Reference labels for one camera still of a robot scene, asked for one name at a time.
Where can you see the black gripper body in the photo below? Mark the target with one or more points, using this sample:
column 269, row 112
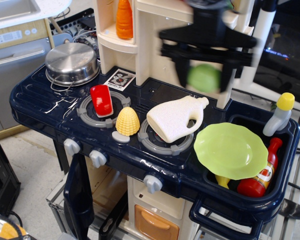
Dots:
column 208, row 38

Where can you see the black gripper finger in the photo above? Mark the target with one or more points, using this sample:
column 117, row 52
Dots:
column 182, row 67
column 226, row 75

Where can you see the green toy pear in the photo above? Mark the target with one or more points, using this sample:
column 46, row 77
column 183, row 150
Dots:
column 204, row 78

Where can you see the light green plastic plate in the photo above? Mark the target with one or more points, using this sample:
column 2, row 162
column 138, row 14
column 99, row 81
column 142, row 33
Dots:
column 231, row 151

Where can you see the white toy detergent jug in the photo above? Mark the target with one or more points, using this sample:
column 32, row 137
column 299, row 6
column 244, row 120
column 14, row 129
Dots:
column 175, row 119

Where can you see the cream toy kitchen cabinet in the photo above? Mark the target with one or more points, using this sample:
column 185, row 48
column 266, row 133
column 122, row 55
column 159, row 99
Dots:
column 142, row 53

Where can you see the black white sticker label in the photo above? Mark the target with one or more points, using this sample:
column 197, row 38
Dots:
column 120, row 80

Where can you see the orange toy carrot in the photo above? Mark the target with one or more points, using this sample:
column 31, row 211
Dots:
column 124, row 20

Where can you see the grey toy faucet yellow top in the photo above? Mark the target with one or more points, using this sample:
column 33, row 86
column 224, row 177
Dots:
column 281, row 115

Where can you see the right grey stove burner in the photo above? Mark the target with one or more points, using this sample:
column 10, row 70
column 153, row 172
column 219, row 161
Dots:
column 154, row 143

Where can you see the grey stove burner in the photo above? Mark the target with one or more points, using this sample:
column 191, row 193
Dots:
column 88, row 115
column 154, row 143

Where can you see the yellow toy corn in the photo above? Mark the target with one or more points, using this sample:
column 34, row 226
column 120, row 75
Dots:
column 127, row 123

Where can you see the red toy can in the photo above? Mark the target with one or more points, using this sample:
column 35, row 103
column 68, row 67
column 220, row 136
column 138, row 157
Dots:
column 102, row 101

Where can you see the grey round button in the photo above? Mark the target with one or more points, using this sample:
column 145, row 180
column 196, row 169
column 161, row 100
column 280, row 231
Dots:
column 120, row 138

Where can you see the navy toy kitchen counter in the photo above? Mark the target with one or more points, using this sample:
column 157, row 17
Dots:
column 52, row 111

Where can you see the left grey stove burner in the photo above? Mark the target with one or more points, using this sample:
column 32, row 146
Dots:
column 88, row 115

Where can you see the yellow toy bottle in sink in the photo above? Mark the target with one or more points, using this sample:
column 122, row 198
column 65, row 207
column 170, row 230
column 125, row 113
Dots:
column 222, row 181

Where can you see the stainless steel pot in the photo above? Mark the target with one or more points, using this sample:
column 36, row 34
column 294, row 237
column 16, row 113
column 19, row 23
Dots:
column 71, row 64

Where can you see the red toy ketchup bottle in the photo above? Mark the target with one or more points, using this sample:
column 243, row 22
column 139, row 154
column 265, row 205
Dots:
column 256, row 187

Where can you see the right grey stove knob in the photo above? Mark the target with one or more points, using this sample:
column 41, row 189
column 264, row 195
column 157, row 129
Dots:
column 153, row 183

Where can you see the grey stove knob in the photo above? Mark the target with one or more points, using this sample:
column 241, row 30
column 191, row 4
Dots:
column 98, row 159
column 153, row 183
column 71, row 147

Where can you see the middle grey stove knob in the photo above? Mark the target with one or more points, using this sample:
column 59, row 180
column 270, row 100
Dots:
column 98, row 159

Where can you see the left grey stove knob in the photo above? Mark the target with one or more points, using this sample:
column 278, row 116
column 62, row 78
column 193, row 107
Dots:
column 71, row 147

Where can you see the orange toy drawer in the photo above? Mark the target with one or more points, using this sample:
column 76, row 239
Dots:
column 154, row 226

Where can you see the navy oven door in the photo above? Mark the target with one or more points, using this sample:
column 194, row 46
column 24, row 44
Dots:
column 78, row 201

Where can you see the white stand frame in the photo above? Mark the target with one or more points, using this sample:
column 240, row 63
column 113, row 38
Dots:
column 277, row 59

